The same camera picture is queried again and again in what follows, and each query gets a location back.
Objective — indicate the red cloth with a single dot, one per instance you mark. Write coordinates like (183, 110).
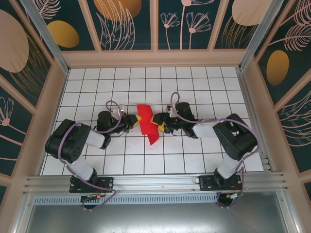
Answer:
(148, 131)

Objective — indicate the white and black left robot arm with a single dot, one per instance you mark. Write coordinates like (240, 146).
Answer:
(82, 167)

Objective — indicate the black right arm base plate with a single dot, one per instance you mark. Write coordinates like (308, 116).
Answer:
(206, 183)

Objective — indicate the aluminium side rail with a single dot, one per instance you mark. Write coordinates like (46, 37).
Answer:
(255, 121)

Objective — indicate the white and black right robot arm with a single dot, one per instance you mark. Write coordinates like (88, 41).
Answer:
(228, 167)

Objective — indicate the small controller board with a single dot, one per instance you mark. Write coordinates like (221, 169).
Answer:
(93, 197)
(234, 195)

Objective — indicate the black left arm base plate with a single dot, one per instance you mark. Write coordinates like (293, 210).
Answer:
(107, 183)

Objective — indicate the aluminium corner post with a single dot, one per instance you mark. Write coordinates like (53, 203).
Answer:
(262, 36)
(46, 36)

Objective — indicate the long aluminium mounting rail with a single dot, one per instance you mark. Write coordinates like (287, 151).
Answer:
(155, 182)

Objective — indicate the grey metal shelf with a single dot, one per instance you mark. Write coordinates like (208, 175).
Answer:
(155, 218)

